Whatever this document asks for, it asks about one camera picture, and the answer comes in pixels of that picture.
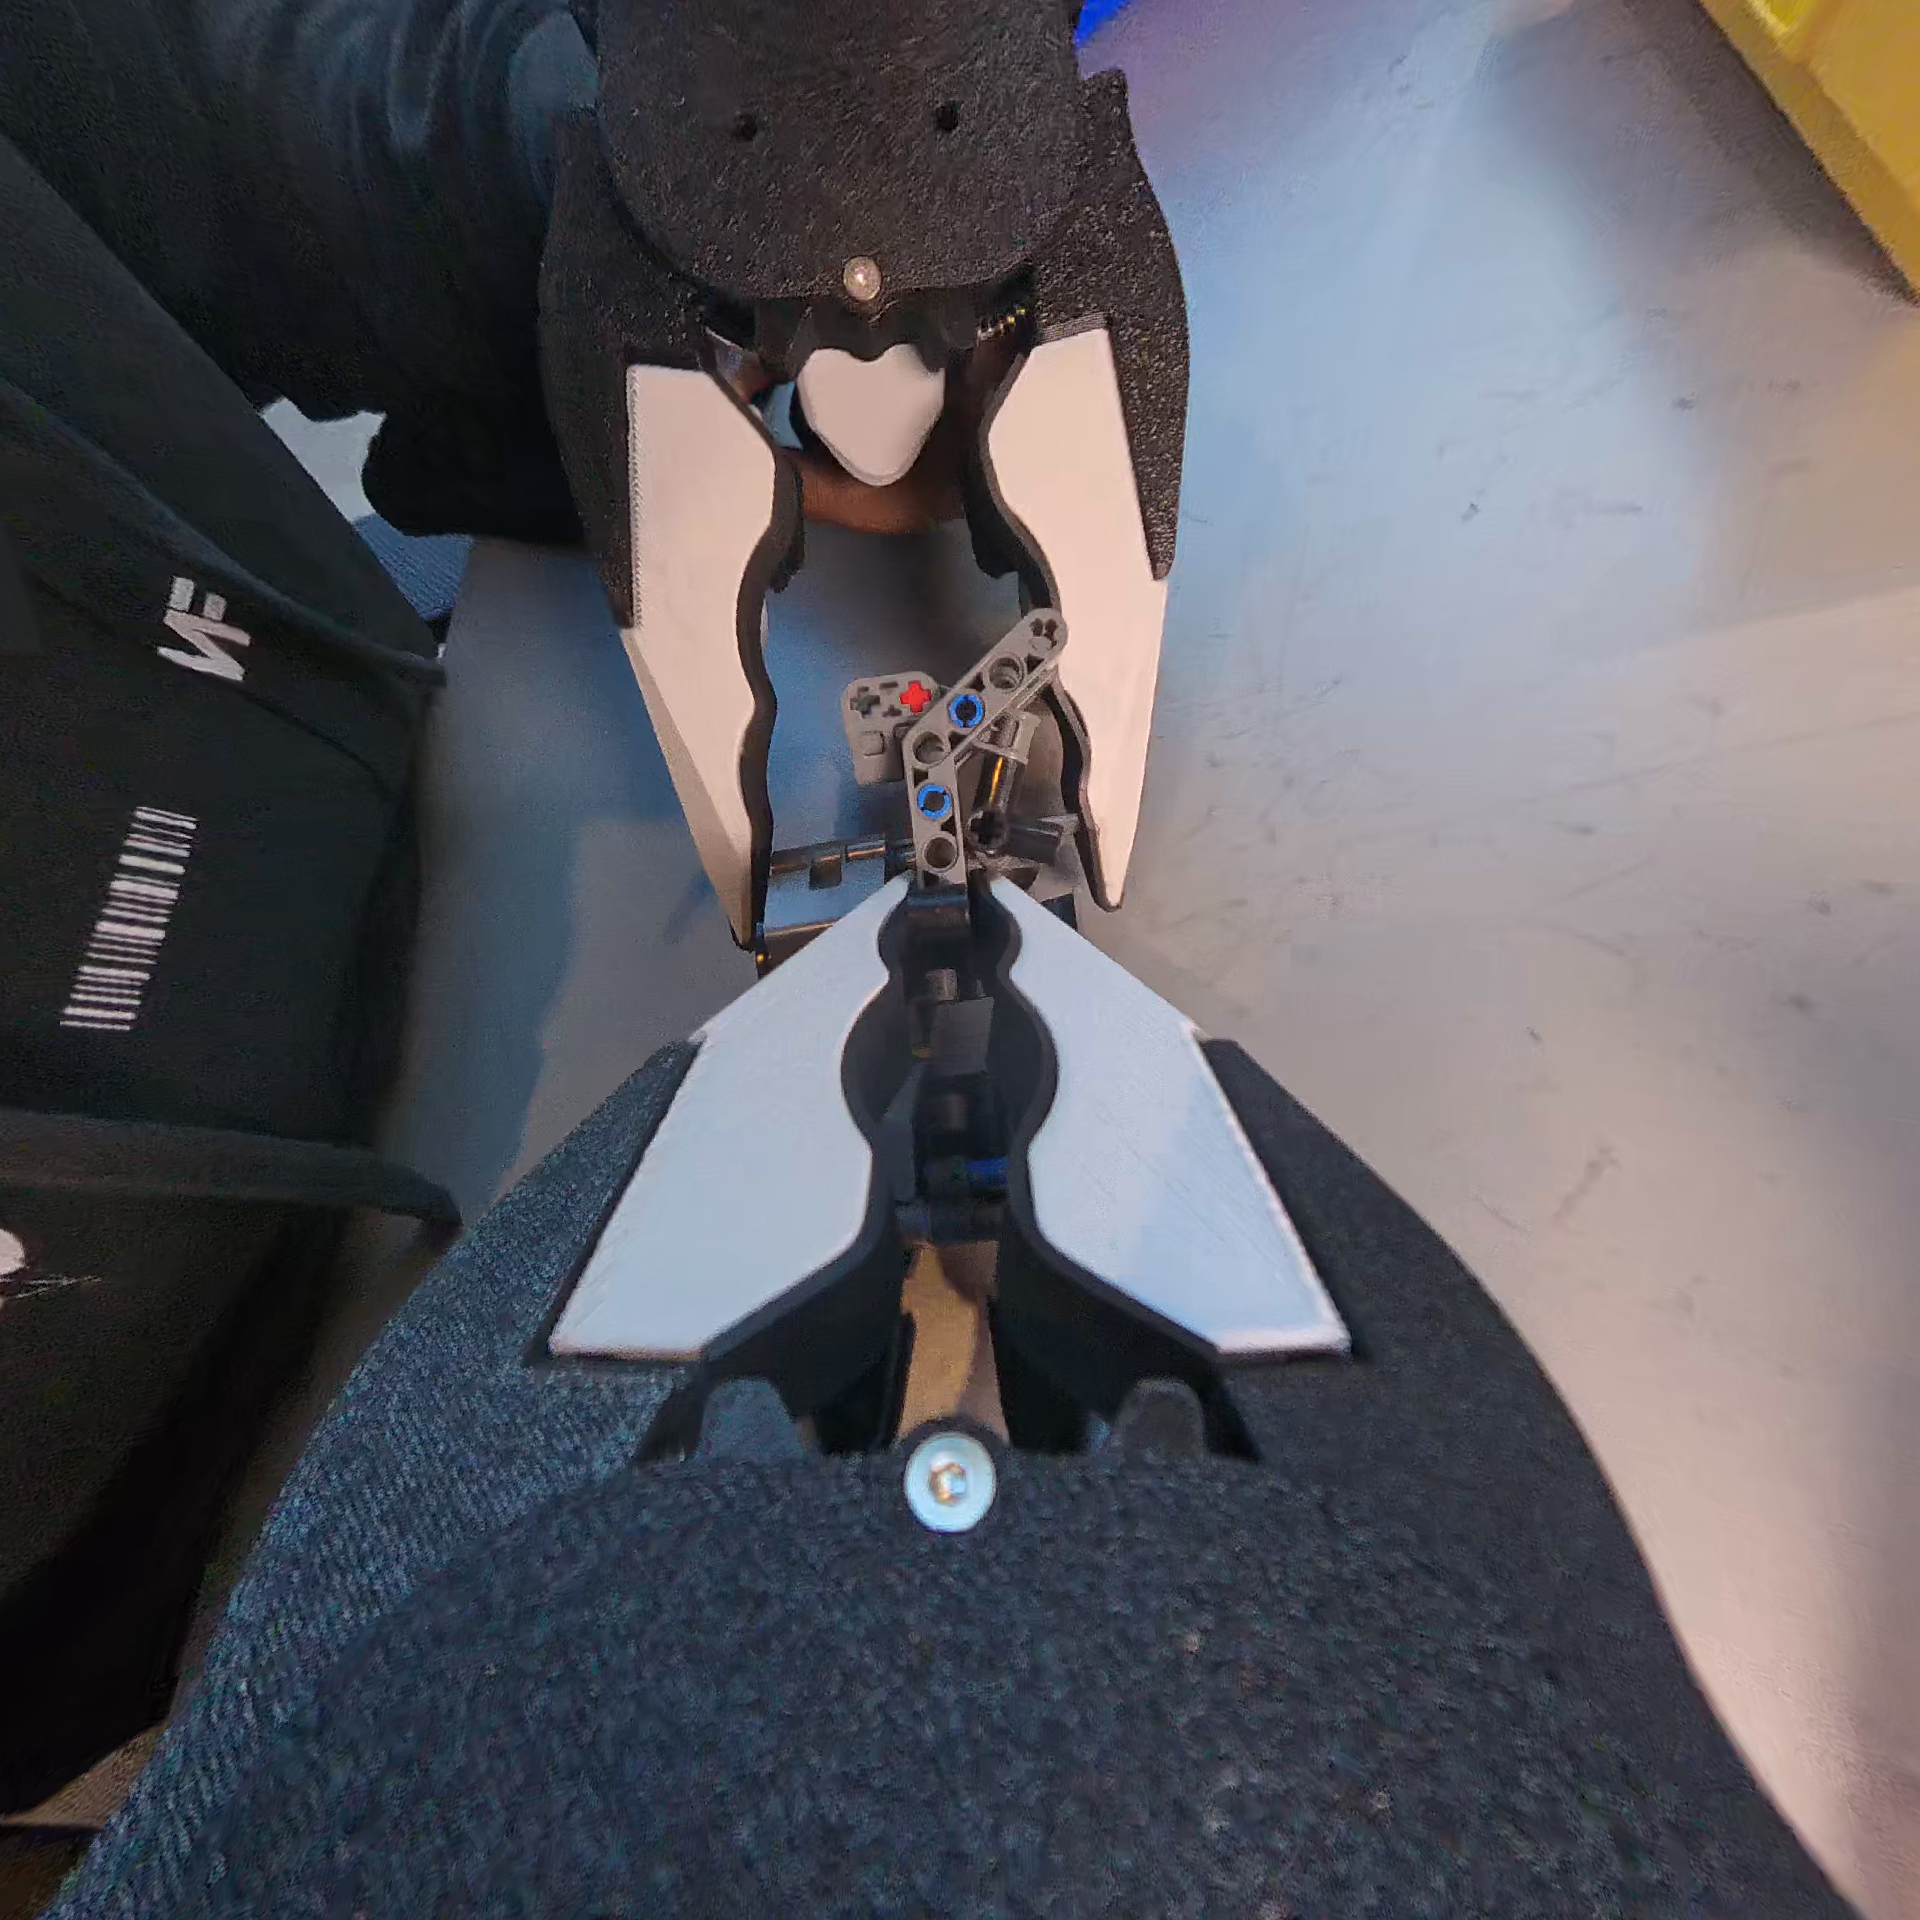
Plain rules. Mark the person's black hoodie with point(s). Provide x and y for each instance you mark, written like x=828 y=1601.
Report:
x=181 y=902

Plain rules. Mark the dark grey brick beam assembly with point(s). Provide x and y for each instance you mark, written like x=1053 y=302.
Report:
x=975 y=720

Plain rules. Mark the grey motor block assembly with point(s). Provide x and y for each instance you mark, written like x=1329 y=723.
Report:
x=820 y=885

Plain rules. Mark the grey desk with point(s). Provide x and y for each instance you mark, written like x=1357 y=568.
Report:
x=1500 y=751

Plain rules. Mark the yellow plastic parts bin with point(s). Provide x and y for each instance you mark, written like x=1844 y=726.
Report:
x=1846 y=105

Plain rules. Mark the person's left hand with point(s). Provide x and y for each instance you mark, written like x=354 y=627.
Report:
x=885 y=512

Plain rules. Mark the person's left forearm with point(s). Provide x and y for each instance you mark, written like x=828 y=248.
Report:
x=301 y=224

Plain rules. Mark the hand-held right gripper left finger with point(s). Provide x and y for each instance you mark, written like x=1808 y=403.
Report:
x=720 y=1185

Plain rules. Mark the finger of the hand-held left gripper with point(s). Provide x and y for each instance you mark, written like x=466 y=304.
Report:
x=1102 y=599
x=681 y=599

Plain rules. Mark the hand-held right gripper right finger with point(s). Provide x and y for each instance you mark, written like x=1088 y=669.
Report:
x=1170 y=1185

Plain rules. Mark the small black connector brick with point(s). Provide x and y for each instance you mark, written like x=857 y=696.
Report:
x=1028 y=832

